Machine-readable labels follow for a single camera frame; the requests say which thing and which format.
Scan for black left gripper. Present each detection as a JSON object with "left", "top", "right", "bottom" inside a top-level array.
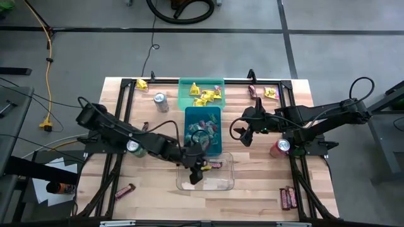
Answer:
[{"left": 181, "top": 146, "right": 210, "bottom": 186}]

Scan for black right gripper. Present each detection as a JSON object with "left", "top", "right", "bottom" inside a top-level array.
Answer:
[{"left": 234, "top": 96, "right": 277, "bottom": 148}]

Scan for clear plastic bin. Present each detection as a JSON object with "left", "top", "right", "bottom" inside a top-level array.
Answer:
[{"left": 175, "top": 151, "right": 235, "bottom": 192}]

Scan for red soda can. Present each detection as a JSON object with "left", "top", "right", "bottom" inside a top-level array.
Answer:
[{"left": 270, "top": 138, "right": 291, "bottom": 158}]

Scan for blue plastic bin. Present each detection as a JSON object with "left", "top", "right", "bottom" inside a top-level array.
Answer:
[{"left": 184, "top": 106, "right": 223, "bottom": 158}]

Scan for green soda can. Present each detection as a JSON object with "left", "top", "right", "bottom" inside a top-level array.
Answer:
[{"left": 126, "top": 140, "right": 148, "bottom": 158}]

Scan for teal plastic bin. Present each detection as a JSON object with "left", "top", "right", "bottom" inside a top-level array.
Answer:
[{"left": 178, "top": 78, "right": 226, "bottom": 112}]

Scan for silver soda can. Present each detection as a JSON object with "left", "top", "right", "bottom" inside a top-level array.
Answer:
[{"left": 153, "top": 91, "right": 170, "bottom": 114}]

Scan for black metal stand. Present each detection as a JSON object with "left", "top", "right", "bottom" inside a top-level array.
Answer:
[{"left": 367, "top": 80, "right": 404, "bottom": 187}]

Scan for orange black can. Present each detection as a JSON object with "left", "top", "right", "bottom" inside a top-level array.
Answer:
[{"left": 45, "top": 182, "right": 76, "bottom": 195}]

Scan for white paper sheets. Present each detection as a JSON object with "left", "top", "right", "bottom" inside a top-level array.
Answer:
[{"left": 31, "top": 156, "right": 78, "bottom": 207}]

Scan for grey table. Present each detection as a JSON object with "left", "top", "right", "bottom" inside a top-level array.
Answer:
[{"left": 0, "top": 84, "right": 35, "bottom": 221}]

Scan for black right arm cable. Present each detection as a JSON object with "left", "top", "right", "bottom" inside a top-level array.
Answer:
[{"left": 229, "top": 116, "right": 297, "bottom": 142}]

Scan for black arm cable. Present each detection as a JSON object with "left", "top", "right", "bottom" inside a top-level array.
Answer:
[
  {"left": 229, "top": 116, "right": 297, "bottom": 142},
  {"left": 148, "top": 119, "right": 212, "bottom": 155}
]

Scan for black metal table frame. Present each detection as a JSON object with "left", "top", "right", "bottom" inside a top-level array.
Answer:
[{"left": 71, "top": 69, "right": 340, "bottom": 227}]

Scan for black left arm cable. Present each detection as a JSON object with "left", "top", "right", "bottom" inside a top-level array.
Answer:
[{"left": 148, "top": 119, "right": 212, "bottom": 155}]

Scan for silver aluminium bracket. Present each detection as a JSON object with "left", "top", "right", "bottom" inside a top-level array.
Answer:
[
  {"left": 100, "top": 219, "right": 136, "bottom": 227},
  {"left": 276, "top": 221, "right": 312, "bottom": 227}
]

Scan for black right shoulder cable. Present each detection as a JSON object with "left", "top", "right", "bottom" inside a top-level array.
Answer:
[{"left": 349, "top": 77, "right": 376, "bottom": 105}]

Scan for black vacuum hose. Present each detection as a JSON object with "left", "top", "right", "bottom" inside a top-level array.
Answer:
[{"left": 145, "top": 0, "right": 216, "bottom": 25}]

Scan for yellow extension cord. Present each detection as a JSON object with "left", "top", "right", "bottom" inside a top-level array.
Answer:
[{"left": 23, "top": 0, "right": 54, "bottom": 132}]

